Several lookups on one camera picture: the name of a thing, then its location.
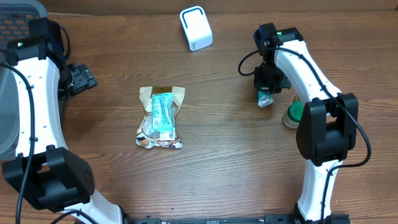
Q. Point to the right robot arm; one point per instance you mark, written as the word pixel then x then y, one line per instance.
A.
pixel 326 129

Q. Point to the brown snack packet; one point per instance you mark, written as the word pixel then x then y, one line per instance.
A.
pixel 145 136

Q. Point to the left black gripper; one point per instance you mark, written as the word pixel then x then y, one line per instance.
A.
pixel 83 77

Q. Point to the green lid white jar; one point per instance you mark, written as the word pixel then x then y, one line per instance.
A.
pixel 293 114

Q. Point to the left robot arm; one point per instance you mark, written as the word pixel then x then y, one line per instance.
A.
pixel 44 172

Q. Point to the grey plastic mesh basket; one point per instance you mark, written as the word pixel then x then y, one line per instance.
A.
pixel 9 109

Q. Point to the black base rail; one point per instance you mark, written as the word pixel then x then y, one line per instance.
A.
pixel 267 219

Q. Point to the light green wipes packet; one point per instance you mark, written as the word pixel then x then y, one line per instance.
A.
pixel 162 117

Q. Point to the small teal white packet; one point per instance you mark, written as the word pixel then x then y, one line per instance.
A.
pixel 264 99

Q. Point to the white barcode scanner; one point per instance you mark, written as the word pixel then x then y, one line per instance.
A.
pixel 196 28

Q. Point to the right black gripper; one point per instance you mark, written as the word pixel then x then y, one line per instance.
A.
pixel 261 83

